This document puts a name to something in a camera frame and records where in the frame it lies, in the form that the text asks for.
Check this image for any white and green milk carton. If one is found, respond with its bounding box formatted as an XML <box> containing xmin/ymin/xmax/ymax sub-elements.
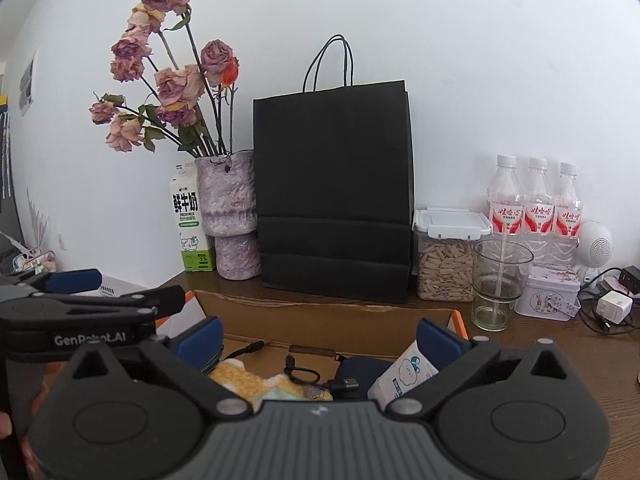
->
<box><xmin>169</xmin><ymin>161</ymin><xmax>219</xmax><ymax>273</ymax></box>

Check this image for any red and orange cardboard box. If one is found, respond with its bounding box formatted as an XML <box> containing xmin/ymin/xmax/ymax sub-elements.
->
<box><xmin>30</xmin><ymin>287</ymin><xmax>471</xmax><ymax>411</ymax></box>

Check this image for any yellow and white plush toy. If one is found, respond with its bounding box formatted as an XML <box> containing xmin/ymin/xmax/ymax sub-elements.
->
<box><xmin>207</xmin><ymin>359</ymin><xmax>307</xmax><ymax>402</ymax></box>

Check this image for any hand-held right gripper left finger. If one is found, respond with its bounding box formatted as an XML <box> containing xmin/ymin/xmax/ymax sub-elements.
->
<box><xmin>65</xmin><ymin>317</ymin><xmax>253</xmax><ymax>418</ymax></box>

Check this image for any dried pink rose bouquet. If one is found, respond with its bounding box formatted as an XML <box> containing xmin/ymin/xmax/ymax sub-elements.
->
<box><xmin>89</xmin><ymin>0</ymin><xmax>241</xmax><ymax>157</ymax></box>

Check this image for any floral tin box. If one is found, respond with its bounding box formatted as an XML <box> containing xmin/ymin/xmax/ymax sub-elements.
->
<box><xmin>513</xmin><ymin>264</ymin><xmax>582</xmax><ymax>322</ymax></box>

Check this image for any mottled purple vase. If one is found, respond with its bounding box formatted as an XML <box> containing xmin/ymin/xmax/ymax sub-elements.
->
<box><xmin>193</xmin><ymin>149</ymin><xmax>264</xmax><ymax>281</ymax></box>

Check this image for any clear drinking glass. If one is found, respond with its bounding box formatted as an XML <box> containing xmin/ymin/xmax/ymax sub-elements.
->
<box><xmin>469</xmin><ymin>238</ymin><xmax>535</xmax><ymax>332</ymax></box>

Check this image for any dark blue pouch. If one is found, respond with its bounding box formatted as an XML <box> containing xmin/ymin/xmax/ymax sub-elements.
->
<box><xmin>332</xmin><ymin>356</ymin><xmax>396</xmax><ymax>401</ymax></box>

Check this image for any red label water bottle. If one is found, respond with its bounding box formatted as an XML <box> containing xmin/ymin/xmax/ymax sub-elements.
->
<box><xmin>522</xmin><ymin>157</ymin><xmax>555</xmax><ymax>263</ymax></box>
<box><xmin>552</xmin><ymin>161</ymin><xmax>585</xmax><ymax>267</ymax></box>
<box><xmin>485</xmin><ymin>154</ymin><xmax>525</xmax><ymax>242</ymax></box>

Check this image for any white cotton swab box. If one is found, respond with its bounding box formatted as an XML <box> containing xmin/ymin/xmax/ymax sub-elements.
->
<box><xmin>367</xmin><ymin>339</ymin><xmax>441</xmax><ymax>409</ymax></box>

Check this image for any cluttered storage cart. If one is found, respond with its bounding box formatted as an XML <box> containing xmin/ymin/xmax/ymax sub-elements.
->
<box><xmin>0</xmin><ymin>232</ymin><xmax>59</xmax><ymax>276</ymax></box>

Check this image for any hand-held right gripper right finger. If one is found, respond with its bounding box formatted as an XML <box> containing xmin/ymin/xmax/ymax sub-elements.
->
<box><xmin>389</xmin><ymin>317</ymin><xmax>576</xmax><ymax>418</ymax></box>

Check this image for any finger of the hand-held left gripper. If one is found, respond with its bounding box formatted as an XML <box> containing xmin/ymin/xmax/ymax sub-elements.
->
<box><xmin>29</xmin><ymin>285</ymin><xmax>187</xmax><ymax>322</ymax></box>
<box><xmin>0</xmin><ymin>268</ymin><xmax>104</xmax><ymax>296</ymax></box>

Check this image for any white charger plug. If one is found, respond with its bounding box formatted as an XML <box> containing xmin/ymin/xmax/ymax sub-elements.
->
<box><xmin>597</xmin><ymin>290</ymin><xmax>634</xmax><ymax>325</ymax></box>

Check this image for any grey braided cable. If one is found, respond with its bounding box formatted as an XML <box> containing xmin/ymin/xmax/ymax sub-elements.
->
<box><xmin>215</xmin><ymin>340</ymin><xmax>271</xmax><ymax>361</ymax></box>

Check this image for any white round speaker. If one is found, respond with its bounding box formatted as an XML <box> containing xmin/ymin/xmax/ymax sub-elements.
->
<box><xmin>574</xmin><ymin>220</ymin><xmax>614</xmax><ymax>281</ymax></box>

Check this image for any black USB cable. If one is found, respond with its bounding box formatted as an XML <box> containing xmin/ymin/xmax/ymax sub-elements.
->
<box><xmin>284</xmin><ymin>354</ymin><xmax>360</xmax><ymax>392</ymax></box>

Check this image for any black paper bag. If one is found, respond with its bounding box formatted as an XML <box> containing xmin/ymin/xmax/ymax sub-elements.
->
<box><xmin>252</xmin><ymin>34</ymin><xmax>416</xmax><ymax>305</ymax></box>

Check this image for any black charger block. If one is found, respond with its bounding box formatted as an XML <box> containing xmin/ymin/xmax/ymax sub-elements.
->
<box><xmin>617</xmin><ymin>267</ymin><xmax>640</xmax><ymax>294</ymax></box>

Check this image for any clear seed storage container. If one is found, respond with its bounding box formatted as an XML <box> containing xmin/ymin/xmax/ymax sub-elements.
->
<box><xmin>411</xmin><ymin>207</ymin><xmax>493</xmax><ymax>303</ymax></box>

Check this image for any pale dried pampas grass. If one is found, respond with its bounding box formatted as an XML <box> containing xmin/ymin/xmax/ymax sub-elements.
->
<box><xmin>24</xmin><ymin>187</ymin><xmax>54</xmax><ymax>256</ymax></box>

